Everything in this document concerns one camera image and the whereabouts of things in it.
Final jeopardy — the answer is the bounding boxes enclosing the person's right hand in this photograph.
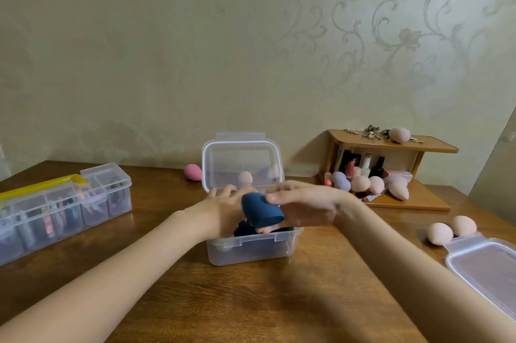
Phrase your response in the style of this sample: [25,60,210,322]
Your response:
[256,180,363,234]

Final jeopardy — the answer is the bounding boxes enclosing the person's left hand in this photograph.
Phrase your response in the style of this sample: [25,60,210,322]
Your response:
[186,184,259,241]

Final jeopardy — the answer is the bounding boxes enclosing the small clear plastic box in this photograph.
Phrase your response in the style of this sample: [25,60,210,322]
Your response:
[201,132,304,267]

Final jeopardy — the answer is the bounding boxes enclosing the pile of makeup sponges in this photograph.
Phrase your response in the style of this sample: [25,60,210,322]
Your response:
[236,163,478,247]

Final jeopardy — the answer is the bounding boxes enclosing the beige sponge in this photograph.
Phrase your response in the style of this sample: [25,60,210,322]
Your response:
[388,127,412,144]

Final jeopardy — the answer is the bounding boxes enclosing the puffs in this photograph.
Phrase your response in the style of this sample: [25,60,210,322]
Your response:
[8,181,126,242]

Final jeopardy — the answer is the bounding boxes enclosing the large clear plastic container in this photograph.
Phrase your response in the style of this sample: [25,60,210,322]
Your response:
[445,233,516,321]

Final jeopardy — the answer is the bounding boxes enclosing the clear divided organizer box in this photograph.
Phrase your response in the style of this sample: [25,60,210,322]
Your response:
[0,163,133,267]

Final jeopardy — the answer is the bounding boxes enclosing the person's right forearm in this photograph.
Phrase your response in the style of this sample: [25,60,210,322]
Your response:
[334,197,516,343]

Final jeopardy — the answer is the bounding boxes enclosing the person's left forearm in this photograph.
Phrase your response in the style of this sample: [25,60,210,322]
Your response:
[0,209,206,343]

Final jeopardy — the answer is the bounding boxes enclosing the slim silver cosmetic stick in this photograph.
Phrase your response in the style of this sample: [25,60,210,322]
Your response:
[362,188,389,203]

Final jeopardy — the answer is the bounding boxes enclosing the pile of metal hair clips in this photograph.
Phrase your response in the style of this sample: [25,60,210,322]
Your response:
[342,125,424,144]

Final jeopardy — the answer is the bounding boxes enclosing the small wooden rack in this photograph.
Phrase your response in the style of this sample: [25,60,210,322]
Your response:
[322,129,460,212]

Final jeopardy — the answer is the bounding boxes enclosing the pale green door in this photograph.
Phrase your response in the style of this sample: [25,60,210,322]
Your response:
[469,106,516,218]

